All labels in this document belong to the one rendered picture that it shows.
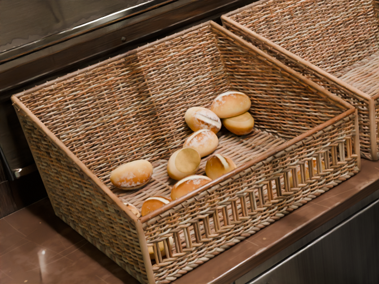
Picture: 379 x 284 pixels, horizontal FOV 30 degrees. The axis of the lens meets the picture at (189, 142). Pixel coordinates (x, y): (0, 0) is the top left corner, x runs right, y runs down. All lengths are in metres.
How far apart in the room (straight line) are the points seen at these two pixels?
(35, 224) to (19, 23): 0.44
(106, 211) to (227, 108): 0.52
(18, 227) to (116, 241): 0.33
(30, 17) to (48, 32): 0.05
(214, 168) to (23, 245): 0.44
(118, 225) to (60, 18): 0.52
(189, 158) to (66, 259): 0.36
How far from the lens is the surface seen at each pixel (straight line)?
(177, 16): 1.78
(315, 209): 1.45
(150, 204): 1.44
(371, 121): 1.56
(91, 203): 1.38
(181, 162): 1.57
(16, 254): 1.51
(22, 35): 1.55
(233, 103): 1.72
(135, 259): 1.30
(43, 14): 1.58
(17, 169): 1.60
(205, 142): 1.67
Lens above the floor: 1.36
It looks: 26 degrees down
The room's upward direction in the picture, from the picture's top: 10 degrees counter-clockwise
